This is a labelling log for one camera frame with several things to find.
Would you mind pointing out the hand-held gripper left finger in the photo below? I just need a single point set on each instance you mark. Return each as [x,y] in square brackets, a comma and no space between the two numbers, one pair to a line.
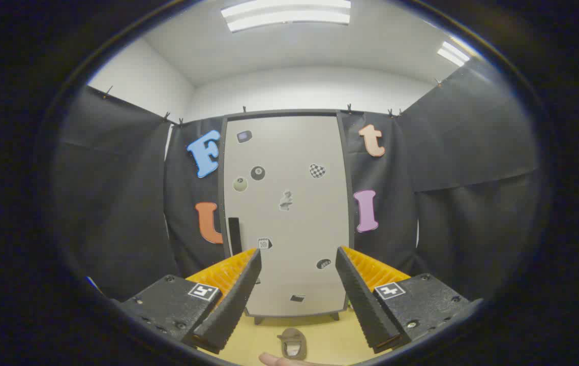
[236,300]

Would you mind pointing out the small ceiling light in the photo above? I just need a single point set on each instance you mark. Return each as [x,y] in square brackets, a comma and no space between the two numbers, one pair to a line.
[453,53]

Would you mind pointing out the black backdrop cloth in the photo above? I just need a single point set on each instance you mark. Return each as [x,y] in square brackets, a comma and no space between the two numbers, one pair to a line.
[462,152]

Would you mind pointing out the grey shoe cabinet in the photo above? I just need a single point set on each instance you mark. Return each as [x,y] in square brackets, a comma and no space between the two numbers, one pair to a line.
[284,112]

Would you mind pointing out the brown fluffy shoe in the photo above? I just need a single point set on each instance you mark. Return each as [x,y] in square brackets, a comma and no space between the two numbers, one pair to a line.
[289,335]

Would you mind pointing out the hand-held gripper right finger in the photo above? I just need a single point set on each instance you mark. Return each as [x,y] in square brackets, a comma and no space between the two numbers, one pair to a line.
[363,300]

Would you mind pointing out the long ceiling light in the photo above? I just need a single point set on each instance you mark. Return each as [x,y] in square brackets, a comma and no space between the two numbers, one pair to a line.
[286,14]

